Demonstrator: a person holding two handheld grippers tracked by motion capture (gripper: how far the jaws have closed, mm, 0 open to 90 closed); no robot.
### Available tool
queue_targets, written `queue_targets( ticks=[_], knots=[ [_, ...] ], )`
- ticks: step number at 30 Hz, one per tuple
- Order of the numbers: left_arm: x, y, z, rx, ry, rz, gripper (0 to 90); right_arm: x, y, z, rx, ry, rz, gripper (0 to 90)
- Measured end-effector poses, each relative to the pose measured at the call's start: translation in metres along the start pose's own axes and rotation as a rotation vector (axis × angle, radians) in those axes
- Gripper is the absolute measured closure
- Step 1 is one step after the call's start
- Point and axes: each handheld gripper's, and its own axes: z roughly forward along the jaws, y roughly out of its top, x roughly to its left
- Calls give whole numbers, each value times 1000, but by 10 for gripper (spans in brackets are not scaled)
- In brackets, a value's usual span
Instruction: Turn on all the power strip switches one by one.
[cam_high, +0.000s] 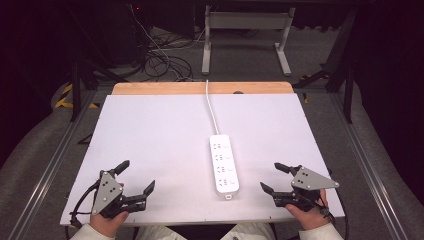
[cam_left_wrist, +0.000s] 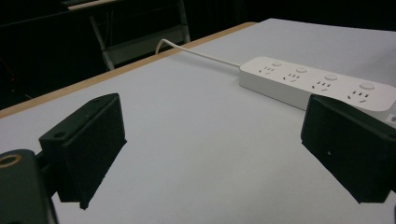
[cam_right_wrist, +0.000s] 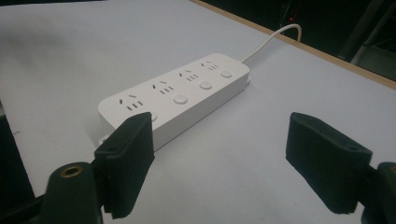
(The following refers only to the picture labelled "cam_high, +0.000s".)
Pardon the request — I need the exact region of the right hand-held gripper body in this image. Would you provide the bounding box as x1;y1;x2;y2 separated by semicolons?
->
271;164;340;214

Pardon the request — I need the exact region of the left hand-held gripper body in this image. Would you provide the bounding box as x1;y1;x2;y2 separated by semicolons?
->
90;169;148;220

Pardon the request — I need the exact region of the white power strip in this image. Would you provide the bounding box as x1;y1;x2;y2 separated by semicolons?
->
209;133;241;201

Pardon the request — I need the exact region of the person's left hand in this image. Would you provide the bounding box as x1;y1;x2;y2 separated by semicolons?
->
89;209;130;238

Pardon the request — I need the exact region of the person's right hand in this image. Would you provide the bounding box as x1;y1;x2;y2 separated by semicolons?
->
284;188;332;232

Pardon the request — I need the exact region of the person's left leg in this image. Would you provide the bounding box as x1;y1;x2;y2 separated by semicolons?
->
134;224;188;240

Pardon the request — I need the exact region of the person's leg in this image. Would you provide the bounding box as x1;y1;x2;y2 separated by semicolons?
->
134;224;188;240
220;222;277;240

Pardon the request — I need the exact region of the white board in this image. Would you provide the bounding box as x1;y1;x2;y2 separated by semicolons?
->
59;93;346;227

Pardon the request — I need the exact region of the person's right leg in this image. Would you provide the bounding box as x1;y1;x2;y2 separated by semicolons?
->
220;222;277;240

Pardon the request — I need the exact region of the yellow black hazard tape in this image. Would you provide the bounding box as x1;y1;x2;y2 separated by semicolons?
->
54;83;101;110

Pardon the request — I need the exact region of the black metal stand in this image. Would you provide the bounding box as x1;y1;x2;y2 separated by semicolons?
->
292;9;357;125
68;54;132;123

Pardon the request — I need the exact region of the wooden table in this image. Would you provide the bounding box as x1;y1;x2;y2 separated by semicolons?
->
111;81;295;96

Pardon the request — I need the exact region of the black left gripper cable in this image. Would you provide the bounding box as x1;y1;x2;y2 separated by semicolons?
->
68;181;101;230

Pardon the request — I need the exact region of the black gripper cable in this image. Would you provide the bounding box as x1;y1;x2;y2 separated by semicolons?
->
68;181;101;230
319;168;350;240

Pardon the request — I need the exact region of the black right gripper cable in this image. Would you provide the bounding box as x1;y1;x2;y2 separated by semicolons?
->
319;168;350;240

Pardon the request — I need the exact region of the aluminium floor rail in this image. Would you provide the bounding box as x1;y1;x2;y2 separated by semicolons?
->
7;89;98;240
328;92;410;240

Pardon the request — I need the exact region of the white power strip cable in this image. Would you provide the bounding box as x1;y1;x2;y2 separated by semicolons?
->
204;79;221;136

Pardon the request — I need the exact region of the tangle of floor cables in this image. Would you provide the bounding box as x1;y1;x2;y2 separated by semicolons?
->
128;3;208;83

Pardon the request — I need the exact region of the white metal desk frame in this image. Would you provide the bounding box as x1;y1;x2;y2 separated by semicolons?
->
201;4;297;77

